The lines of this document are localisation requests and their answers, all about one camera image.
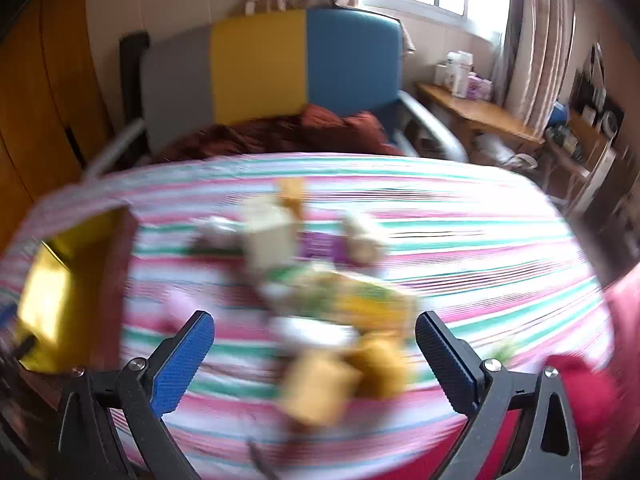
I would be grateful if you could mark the person's red clothing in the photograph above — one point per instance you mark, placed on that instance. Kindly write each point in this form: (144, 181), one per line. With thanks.
(590, 395)

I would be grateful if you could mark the striped tablecloth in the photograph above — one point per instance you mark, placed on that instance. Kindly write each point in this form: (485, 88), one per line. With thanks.
(475, 260)

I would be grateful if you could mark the white bar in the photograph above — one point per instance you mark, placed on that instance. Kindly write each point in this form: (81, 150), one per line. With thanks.
(362, 235)

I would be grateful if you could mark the yellow sponge cake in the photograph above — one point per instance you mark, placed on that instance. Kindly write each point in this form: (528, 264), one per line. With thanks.
(292, 195)

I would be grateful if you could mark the gold tin box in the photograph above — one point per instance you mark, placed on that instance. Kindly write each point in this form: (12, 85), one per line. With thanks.
(65, 285)

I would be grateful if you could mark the purple snack packet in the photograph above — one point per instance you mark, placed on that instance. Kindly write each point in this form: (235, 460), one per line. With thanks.
(322, 247)

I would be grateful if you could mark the dark red cloth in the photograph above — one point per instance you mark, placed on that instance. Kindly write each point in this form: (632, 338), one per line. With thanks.
(280, 132)

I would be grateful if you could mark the cluttered wooden shelf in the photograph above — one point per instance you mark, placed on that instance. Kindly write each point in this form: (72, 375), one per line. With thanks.
(590, 150)

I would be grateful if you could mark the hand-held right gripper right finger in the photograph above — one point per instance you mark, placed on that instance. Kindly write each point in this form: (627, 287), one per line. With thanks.
(445, 360)

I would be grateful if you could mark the wooden wardrobe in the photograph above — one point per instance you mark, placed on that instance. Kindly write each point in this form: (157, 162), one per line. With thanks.
(45, 110)

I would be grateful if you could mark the white plastic bag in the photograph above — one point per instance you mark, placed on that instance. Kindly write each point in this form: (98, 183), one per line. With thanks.
(495, 152)

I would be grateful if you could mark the wooden desk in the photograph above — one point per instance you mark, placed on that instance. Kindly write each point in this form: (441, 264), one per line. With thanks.
(480, 112)

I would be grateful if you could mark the yellow snack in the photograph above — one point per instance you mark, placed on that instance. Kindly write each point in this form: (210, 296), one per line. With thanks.
(380, 365)

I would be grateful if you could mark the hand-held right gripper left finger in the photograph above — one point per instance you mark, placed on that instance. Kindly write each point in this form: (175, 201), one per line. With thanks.
(182, 360)

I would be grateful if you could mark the white packet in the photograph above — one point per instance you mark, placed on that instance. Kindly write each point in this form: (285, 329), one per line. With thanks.
(310, 332)

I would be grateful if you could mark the white container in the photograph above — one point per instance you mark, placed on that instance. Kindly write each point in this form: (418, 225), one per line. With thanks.
(457, 75)

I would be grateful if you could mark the white paper box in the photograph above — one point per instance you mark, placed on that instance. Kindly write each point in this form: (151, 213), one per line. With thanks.
(267, 240)

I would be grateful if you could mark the grey yellow blue chair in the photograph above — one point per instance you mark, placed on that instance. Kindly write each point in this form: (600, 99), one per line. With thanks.
(260, 70)

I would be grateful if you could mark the cream yellow packet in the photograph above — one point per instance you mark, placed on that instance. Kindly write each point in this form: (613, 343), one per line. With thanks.
(317, 385)

